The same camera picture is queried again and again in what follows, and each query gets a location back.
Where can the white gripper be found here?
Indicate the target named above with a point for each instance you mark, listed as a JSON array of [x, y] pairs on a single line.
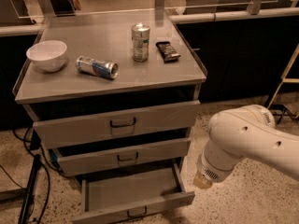
[[209, 170]]

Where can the grey bottom drawer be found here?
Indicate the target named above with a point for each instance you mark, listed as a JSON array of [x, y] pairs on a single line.
[[132, 192]]

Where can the grey drawer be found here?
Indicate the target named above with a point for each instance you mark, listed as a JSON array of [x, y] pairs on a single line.
[[132, 192], [124, 156], [110, 125]]

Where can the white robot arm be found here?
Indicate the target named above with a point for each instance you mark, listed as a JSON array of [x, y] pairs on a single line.
[[245, 132]]

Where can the grey metal drawer cabinet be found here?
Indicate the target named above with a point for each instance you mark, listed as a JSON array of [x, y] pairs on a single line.
[[107, 37]]

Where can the grey middle drawer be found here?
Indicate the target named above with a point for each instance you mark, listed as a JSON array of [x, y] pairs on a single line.
[[124, 156]]

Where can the grey top drawer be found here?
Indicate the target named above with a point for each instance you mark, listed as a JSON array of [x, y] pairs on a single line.
[[110, 125]]

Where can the dark chocolate bar wrapper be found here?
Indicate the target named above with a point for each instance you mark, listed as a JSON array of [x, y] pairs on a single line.
[[168, 53]]

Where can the blue silver lying can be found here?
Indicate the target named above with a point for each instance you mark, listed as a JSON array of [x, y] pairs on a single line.
[[107, 70]]

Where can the silver green upright can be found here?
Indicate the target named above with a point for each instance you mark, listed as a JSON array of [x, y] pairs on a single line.
[[140, 37]]

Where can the black stand leg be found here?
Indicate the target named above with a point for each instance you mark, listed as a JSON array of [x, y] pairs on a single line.
[[28, 196]]

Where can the white ceramic bowl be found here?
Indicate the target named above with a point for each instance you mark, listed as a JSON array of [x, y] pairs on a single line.
[[48, 56]]

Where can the yellow wheeled cart frame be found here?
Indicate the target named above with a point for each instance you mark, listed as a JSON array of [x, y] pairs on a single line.
[[284, 108]]

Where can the white horizontal rail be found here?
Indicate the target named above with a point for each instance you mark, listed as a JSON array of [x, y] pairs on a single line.
[[234, 15]]

